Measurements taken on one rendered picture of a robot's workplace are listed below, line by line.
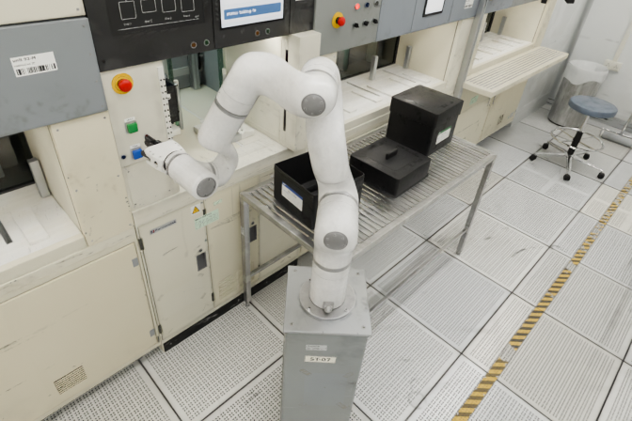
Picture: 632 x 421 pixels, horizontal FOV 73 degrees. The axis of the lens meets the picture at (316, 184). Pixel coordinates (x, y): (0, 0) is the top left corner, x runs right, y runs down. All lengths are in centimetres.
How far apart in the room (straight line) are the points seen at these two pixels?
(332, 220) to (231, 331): 133
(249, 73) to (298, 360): 96
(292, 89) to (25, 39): 72
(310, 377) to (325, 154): 85
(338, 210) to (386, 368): 127
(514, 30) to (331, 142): 358
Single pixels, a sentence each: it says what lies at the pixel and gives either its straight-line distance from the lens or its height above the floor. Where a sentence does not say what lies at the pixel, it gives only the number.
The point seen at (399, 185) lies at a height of 83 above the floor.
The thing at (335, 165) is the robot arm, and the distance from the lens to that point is 109.
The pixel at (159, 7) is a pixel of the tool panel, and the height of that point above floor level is 156.
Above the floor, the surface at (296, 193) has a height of 88.
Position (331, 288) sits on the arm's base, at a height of 88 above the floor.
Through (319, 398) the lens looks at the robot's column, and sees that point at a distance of 175.
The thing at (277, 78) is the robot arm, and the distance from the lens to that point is 98.
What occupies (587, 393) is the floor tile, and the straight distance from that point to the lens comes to 261.
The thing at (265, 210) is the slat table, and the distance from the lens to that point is 181.
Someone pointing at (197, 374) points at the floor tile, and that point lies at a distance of 223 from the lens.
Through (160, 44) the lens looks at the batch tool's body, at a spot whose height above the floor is 145.
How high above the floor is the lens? 189
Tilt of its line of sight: 35 degrees down
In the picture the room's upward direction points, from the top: 5 degrees clockwise
